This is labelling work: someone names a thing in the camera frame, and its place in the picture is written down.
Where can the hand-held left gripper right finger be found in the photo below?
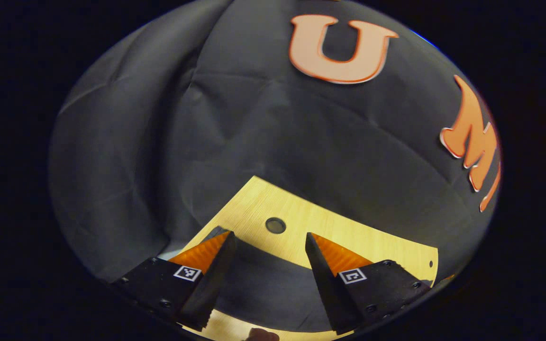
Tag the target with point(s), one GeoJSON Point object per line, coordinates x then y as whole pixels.
{"type": "Point", "coordinates": [330, 293]}

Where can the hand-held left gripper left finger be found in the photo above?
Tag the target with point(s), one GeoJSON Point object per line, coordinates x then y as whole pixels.
{"type": "Point", "coordinates": [209, 289]}

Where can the dark denim jeans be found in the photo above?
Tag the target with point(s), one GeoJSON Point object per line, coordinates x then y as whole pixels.
{"type": "Point", "coordinates": [273, 289]}

